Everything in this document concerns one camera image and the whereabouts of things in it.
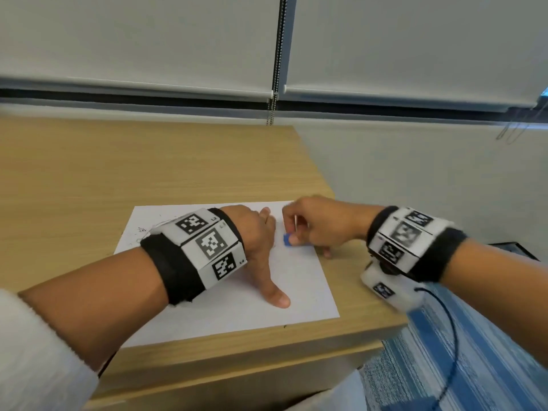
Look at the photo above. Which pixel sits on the person's left hand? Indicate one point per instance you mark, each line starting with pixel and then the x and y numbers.
pixel 257 239

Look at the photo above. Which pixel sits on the person's right hand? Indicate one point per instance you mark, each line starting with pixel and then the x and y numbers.
pixel 334 222

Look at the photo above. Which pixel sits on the blue eraser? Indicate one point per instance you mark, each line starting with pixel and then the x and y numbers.
pixel 287 240

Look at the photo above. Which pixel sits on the white paper sheet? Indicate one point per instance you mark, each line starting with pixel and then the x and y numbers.
pixel 239 312

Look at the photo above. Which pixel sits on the person's right forearm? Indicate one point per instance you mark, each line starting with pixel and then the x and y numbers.
pixel 501 286

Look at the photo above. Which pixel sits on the person's left forearm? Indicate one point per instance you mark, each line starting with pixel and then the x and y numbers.
pixel 98 299

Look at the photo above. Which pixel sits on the black left wristband with markers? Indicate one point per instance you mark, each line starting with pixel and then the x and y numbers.
pixel 201 252

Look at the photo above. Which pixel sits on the wooden drawer front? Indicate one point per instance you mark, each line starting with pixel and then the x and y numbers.
pixel 235 380

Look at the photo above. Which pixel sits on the narrow white roller blind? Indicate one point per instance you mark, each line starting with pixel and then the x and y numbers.
pixel 406 38

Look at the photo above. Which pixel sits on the wide white roller blind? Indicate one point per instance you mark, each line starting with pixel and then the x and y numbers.
pixel 137 34

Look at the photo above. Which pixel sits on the blue tinted window glass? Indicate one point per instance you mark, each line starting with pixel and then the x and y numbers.
pixel 544 93

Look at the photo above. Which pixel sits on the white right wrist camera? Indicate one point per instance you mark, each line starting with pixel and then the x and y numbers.
pixel 398 295

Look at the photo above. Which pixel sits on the dark window frame rail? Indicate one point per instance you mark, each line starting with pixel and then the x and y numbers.
pixel 128 94

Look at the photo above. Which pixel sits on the blue window post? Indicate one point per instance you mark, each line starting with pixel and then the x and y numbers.
pixel 289 34

